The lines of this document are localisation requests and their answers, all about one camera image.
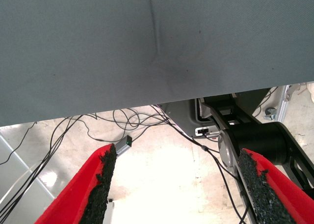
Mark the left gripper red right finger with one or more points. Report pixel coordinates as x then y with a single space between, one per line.
277 192

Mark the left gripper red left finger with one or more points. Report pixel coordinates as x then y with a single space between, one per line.
81 192

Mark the grey usb adapter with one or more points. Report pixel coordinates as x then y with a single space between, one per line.
123 145

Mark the grey caster wheel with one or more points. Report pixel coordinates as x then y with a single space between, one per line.
269 111

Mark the aluminium profile bar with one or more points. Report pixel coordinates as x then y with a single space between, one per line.
283 106

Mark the grey metal housing box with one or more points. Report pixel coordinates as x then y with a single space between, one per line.
179 116

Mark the dark grey table cloth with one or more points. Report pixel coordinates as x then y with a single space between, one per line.
98 49

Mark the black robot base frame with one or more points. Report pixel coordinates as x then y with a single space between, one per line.
257 138

